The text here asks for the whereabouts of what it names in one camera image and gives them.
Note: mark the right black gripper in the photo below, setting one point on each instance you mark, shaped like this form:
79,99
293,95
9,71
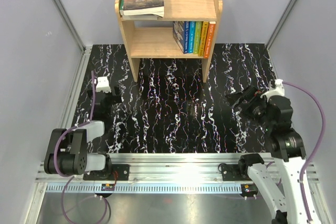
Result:
236,98

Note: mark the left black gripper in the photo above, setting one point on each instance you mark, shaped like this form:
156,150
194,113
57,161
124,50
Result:
114,99

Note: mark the orange 78-Storey Treehouse book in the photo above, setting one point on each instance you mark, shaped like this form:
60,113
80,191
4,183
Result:
209,38

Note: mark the blue back-cover Treehouse book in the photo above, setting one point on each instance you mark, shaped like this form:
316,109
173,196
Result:
203,38

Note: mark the green 65-Storey Treehouse book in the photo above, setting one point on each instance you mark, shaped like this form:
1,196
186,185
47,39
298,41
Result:
197,35

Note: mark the light blue Treehouse book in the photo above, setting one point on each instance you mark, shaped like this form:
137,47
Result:
192,25

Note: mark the blue 91-Storey Treehouse book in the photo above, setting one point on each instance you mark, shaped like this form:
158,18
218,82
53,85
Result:
180,34

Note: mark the purple 52-Storey Treehouse book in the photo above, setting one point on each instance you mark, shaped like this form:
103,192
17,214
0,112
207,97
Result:
140,17

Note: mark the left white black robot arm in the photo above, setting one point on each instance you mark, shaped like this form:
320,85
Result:
67,149

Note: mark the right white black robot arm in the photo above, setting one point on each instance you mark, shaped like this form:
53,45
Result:
273,111

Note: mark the black marble pattern mat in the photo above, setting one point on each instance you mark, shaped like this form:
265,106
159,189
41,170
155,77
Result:
170,108

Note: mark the wooden two-tier shelf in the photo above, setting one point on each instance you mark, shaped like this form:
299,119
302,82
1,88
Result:
157,42

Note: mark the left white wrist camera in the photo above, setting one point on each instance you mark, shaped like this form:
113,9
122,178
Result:
102,85

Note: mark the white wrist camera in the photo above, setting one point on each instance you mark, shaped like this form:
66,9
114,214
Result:
276,88
102,85

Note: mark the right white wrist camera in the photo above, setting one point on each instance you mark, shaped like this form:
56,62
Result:
276,88

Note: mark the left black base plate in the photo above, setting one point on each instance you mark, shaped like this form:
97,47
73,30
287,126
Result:
120,172

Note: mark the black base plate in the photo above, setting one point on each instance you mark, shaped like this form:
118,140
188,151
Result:
232,172
120,172

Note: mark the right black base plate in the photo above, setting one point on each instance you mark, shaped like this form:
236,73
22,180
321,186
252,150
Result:
232,172

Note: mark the slotted cable duct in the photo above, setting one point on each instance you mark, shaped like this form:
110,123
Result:
125,188

